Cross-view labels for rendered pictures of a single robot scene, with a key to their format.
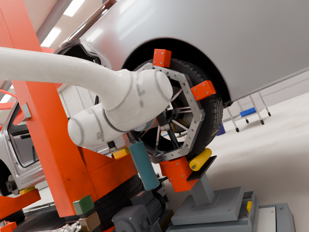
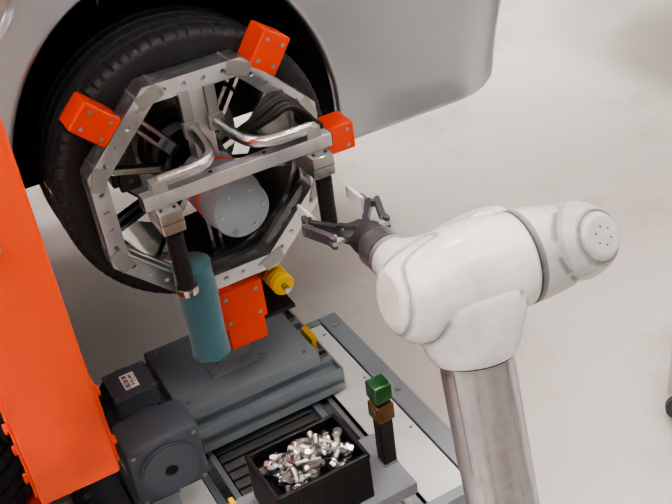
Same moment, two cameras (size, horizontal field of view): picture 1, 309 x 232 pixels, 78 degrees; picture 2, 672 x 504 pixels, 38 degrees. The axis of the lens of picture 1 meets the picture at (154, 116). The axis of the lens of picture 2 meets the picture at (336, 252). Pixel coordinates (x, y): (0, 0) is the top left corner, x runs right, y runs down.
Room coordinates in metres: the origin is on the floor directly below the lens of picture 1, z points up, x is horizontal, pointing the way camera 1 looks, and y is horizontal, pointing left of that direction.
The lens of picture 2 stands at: (-0.18, 1.49, 1.91)
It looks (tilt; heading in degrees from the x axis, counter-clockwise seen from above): 34 degrees down; 303
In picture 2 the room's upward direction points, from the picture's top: 8 degrees counter-clockwise
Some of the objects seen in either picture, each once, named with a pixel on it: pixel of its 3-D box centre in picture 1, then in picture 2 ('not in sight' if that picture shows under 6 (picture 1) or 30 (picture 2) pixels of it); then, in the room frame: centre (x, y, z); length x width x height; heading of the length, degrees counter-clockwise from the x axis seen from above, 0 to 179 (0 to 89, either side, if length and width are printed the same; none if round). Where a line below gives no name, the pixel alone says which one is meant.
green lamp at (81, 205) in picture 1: (83, 204); (378, 389); (0.56, 0.29, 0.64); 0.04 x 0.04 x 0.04; 58
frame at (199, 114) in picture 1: (154, 114); (210, 179); (1.10, 0.00, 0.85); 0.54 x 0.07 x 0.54; 58
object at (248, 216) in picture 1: (212, 216); (235, 378); (1.25, -0.09, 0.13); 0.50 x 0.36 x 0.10; 58
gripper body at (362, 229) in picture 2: not in sight; (364, 234); (0.68, 0.06, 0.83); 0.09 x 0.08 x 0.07; 148
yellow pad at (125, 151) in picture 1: (125, 151); not in sight; (1.54, 0.33, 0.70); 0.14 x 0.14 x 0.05; 58
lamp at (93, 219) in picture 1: (89, 221); (381, 408); (0.56, 0.29, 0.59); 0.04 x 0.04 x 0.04; 58
